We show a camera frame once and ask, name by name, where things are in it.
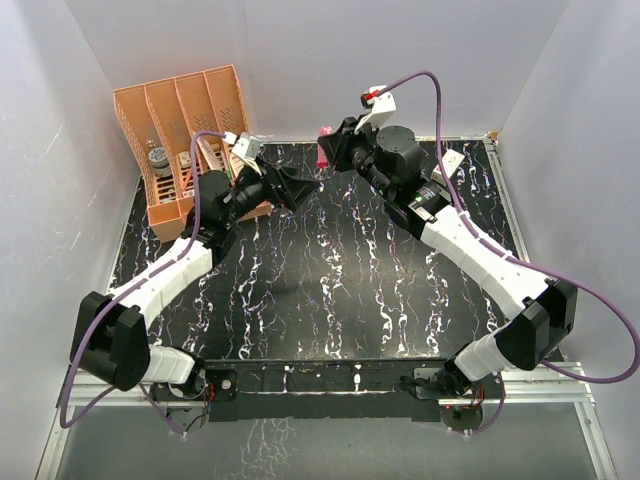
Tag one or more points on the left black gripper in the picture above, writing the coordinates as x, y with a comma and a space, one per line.
293, 191

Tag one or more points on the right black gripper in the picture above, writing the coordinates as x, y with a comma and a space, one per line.
339, 144

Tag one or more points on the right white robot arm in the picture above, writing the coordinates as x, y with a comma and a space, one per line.
540, 311

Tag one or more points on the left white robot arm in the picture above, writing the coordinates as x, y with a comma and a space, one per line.
111, 336

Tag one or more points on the white packaged card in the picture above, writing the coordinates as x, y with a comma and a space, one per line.
209, 154

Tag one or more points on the white red small box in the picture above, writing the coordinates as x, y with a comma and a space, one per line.
451, 161

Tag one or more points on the small white beige box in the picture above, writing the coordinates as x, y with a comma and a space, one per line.
184, 159

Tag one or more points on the grey round canister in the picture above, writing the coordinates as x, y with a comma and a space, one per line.
158, 159

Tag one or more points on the orange perforated file organizer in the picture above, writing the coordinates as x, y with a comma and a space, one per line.
169, 112

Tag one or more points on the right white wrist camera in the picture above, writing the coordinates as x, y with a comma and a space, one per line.
381, 108

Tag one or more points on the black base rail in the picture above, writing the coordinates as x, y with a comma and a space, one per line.
230, 391

